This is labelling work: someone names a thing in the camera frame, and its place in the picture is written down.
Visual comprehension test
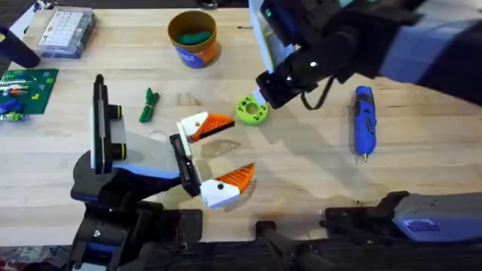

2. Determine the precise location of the left wrist upright plate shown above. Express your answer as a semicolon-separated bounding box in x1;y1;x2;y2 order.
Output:
91;73;111;175

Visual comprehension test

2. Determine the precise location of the clear plastic parts box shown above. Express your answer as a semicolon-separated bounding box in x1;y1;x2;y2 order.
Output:
35;5;97;60

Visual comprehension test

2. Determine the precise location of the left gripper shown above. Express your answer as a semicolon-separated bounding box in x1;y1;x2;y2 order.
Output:
110;111;257;210

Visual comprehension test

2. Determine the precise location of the green vegetable toy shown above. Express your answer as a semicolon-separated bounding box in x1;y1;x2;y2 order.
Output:
138;87;161;124

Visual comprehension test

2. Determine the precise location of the black stand pole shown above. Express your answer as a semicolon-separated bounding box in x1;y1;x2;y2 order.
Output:
255;220;332;271

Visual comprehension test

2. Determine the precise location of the black rail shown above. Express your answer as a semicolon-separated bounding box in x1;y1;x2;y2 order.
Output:
0;240;482;271

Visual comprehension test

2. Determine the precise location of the blue electric screwdriver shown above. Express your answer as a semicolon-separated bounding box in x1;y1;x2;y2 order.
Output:
352;85;378;163

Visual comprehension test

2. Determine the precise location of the right wrist upright plate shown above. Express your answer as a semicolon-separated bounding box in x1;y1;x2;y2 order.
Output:
247;0;298;73

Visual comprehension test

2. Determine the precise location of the brown tub with toys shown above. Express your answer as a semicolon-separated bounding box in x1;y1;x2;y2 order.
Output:
166;10;219;70

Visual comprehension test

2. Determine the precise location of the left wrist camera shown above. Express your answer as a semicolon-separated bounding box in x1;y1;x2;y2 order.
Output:
108;104;128;161

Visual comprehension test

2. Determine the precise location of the green board with blocks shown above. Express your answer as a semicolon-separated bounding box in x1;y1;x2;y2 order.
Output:
0;68;60;122

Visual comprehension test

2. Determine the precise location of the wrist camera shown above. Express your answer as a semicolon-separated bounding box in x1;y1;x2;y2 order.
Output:
260;0;306;44
108;104;128;161

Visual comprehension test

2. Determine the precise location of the wrist upright plate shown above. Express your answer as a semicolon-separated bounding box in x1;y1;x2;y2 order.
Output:
91;73;111;175
247;0;298;73

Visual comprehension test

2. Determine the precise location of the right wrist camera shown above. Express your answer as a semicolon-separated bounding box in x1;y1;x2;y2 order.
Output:
260;0;306;44

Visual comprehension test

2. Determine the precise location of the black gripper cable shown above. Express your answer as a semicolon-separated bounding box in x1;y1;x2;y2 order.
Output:
300;76;336;111

